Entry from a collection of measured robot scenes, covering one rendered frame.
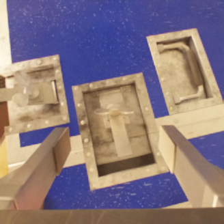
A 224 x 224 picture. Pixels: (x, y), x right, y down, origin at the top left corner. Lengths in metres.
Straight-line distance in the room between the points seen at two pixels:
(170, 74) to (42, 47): 0.25
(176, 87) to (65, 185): 0.26
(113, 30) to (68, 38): 0.09
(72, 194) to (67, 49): 0.25
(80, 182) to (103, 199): 0.04
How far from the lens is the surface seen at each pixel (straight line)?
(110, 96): 0.29
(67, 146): 0.16
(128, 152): 0.25
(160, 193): 0.29
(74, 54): 0.32
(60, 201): 0.29
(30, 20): 0.38
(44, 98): 0.31
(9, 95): 0.31
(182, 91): 0.33
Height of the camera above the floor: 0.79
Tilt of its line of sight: 4 degrees down
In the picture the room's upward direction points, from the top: 102 degrees counter-clockwise
